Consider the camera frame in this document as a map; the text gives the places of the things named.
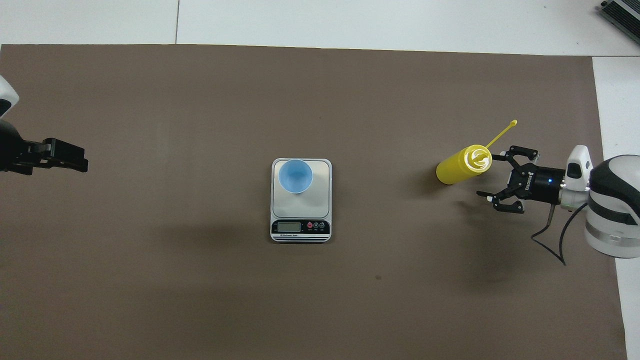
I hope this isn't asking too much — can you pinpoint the light blue plastic cup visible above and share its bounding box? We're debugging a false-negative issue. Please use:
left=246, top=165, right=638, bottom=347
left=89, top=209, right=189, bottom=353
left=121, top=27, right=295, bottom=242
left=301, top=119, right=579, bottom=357
left=278, top=158, right=314, bottom=195

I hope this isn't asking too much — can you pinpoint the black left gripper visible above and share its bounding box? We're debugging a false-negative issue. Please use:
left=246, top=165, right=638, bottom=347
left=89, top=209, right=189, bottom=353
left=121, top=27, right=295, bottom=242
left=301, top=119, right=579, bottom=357
left=0, top=120, right=89, bottom=176

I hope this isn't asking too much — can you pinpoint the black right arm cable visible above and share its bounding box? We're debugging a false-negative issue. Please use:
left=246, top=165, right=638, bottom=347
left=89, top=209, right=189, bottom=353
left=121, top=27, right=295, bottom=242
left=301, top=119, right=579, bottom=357
left=531, top=202, right=589, bottom=267

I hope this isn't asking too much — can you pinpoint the silver ribbed metal device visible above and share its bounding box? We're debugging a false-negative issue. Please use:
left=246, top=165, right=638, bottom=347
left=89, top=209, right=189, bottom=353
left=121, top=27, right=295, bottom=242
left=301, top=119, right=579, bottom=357
left=600, top=0, right=640, bottom=47

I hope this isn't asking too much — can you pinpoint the yellow squeeze bottle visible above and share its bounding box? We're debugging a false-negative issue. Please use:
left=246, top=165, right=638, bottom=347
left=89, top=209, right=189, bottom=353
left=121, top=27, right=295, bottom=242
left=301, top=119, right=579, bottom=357
left=436, top=119, right=518, bottom=186

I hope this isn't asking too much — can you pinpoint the silver digital kitchen scale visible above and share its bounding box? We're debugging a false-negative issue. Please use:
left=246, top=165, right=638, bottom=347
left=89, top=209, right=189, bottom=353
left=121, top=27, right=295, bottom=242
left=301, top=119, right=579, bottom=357
left=270, top=158, right=333, bottom=244

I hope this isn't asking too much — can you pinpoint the brown paper table mat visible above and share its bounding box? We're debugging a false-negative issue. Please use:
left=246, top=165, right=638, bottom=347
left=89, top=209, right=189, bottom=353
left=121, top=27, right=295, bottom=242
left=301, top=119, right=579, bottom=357
left=0, top=44, right=628, bottom=360

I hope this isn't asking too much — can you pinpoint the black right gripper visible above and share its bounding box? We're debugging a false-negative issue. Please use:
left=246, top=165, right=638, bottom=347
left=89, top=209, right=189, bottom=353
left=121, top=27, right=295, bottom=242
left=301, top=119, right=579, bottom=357
left=476, top=146, right=567, bottom=215

